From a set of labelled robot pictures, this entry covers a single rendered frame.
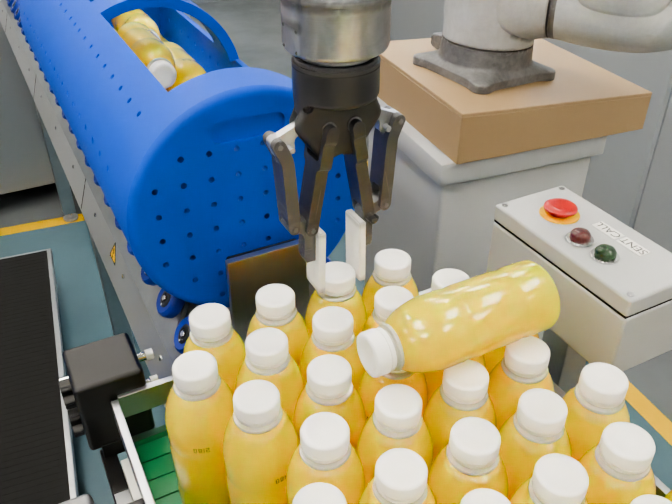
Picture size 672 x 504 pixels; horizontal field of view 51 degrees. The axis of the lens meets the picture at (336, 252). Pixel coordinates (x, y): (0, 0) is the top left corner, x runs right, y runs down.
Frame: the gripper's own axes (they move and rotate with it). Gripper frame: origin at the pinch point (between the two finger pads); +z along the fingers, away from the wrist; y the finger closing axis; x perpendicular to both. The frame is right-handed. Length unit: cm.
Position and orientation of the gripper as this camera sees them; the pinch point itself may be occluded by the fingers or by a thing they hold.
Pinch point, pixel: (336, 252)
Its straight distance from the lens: 70.0
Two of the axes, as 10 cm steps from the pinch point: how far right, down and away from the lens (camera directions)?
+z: 0.0, 8.3, 5.7
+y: -8.9, 2.6, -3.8
